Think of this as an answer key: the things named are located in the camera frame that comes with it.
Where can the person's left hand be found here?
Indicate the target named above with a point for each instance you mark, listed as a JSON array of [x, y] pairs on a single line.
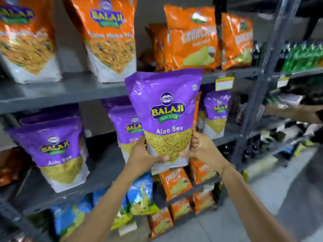
[[137, 156]]

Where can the person's right hand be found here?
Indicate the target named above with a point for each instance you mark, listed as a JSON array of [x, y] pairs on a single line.
[[205, 151]]

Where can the person's right thumb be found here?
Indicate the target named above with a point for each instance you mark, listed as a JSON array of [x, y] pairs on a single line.
[[187, 154]]

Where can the person's left thumb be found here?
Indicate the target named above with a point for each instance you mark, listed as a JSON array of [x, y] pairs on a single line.
[[161, 158]]

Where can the purple snack packet with window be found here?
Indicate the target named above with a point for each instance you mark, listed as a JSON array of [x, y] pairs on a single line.
[[50, 113], [165, 98], [217, 110], [113, 102], [125, 125], [56, 151]]

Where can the person's left forearm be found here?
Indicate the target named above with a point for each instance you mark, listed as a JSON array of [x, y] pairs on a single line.
[[106, 206]]

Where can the another person's forearm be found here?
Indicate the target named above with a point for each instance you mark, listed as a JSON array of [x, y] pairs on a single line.
[[305, 114]]

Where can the person's right forearm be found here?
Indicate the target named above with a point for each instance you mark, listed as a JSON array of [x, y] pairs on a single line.
[[252, 206]]

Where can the orange chips packet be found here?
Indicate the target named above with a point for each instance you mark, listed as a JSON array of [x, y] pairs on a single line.
[[175, 182], [160, 223], [201, 171], [204, 201], [197, 110], [180, 209], [193, 40], [237, 42], [159, 45]]

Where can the blue chips packet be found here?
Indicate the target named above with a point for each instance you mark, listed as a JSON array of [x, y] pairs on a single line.
[[72, 219], [125, 214], [141, 194]]

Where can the row of dark bottles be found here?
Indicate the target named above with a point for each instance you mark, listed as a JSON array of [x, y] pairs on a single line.
[[248, 148]]

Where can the white shelf price label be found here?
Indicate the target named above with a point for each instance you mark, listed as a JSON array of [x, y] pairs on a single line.
[[128, 228]]

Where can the yellow shelf price label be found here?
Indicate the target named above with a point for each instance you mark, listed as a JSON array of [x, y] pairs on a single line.
[[224, 83], [283, 82]]

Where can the grey metal shelving unit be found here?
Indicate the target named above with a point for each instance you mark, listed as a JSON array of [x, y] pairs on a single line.
[[75, 89]]

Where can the dark drink bottle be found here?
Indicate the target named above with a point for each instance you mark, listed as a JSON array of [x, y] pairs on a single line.
[[255, 54]]

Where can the dark metal shelving unit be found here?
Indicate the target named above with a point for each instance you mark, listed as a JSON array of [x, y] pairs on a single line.
[[267, 60]]

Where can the large orange snack mix packet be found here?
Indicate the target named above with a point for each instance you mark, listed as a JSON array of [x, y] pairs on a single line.
[[26, 40], [111, 35]]

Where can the brown snack packet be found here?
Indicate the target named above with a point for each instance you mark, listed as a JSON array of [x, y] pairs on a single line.
[[11, 167]]

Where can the row of green bottles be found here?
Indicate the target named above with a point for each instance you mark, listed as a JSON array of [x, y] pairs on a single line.
[[302, 56]]

